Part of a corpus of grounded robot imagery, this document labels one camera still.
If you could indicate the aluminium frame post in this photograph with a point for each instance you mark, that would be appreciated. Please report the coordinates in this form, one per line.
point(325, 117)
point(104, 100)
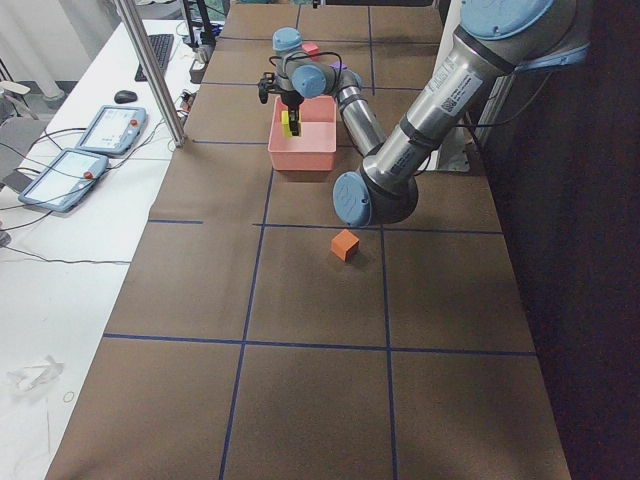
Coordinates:
point(134, 26)

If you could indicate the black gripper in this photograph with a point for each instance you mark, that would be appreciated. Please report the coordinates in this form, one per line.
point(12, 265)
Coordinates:
point(291, 101)

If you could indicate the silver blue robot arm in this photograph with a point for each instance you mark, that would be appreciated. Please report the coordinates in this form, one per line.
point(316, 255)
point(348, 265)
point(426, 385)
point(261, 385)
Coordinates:
point(492, 39)

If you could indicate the far teach pendant tablet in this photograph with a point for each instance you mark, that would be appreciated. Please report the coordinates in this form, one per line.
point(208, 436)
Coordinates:
point(113, 130)

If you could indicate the red foam block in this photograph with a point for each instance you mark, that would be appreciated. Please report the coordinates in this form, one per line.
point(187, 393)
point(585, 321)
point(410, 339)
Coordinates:
point(310, 48)

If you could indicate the pink plastic bin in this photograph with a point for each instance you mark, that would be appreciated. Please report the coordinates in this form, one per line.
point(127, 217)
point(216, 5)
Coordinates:
point(315, 148)

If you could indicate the crumpled clear plastic wrap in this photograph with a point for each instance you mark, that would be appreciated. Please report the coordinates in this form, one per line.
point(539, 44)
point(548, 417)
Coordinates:
point(30, 378)

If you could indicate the orange foam block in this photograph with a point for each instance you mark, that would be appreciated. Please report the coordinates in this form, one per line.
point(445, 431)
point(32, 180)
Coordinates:
point(344, 245)

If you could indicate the near teach pendant tablet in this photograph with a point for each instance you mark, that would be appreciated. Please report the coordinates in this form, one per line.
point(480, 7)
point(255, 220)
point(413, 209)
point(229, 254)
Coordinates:
point(65, 181)

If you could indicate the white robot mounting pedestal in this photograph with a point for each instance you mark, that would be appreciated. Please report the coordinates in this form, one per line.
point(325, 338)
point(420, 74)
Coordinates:
point(451, 155)

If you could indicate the teach pendant tablet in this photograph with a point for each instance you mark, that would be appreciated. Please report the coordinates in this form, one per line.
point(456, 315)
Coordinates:
point(113, 130)
point(65, 181)

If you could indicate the purple foam block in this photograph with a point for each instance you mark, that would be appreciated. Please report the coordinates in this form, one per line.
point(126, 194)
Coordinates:
point(341, 65)

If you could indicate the brown paper table cover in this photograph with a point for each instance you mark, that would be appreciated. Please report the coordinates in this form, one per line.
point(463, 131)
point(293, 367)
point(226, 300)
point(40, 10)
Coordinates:
point(241, 347)

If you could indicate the yellow foam block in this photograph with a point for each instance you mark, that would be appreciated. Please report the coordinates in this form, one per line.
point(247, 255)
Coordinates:
point(289, 123)

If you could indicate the black keyboard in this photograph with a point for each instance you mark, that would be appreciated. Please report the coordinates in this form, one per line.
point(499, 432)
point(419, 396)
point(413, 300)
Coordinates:
point(162, 47)

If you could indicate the black computer mouse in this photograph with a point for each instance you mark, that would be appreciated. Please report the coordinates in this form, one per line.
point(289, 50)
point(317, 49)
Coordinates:
point(125, 97)

